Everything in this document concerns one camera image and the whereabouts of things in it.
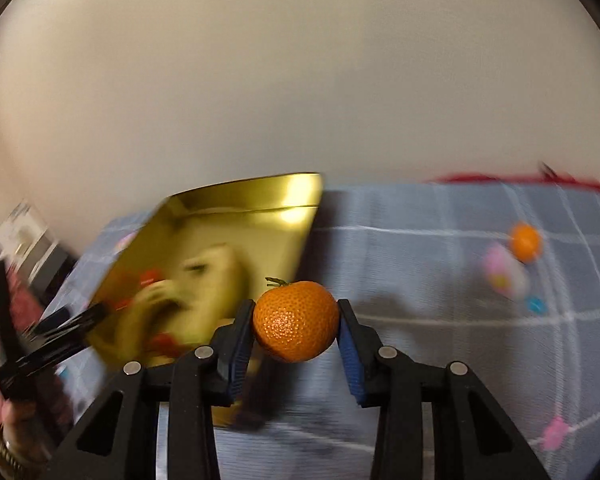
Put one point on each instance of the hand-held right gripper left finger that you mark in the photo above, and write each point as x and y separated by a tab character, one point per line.
240	360

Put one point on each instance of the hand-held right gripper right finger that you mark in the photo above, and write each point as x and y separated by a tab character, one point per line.
350	360

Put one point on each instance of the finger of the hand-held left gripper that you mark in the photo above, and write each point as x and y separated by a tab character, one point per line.
80	322
52	321

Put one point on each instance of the orange mandarin with stem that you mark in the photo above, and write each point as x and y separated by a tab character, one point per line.
295	320

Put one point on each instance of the red cherry tomato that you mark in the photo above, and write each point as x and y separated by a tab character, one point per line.
166	344
151	278

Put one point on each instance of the yellow banana with brown patch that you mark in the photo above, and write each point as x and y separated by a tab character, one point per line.
215	280

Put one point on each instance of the gold metal tin box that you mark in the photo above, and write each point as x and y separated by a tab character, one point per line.
240	220

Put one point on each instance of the person's left hand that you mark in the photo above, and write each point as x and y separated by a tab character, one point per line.
22	425

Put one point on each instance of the grey cabinet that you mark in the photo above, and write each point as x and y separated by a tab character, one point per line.
50	260

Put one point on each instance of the blue checked printed blanket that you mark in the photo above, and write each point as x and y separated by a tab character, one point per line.
430	335

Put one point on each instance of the wrist watch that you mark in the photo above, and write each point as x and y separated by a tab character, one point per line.
7	452

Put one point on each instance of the red cloth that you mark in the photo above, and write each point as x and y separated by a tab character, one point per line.
480	177

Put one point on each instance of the black loop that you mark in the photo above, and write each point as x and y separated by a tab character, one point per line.
547	170

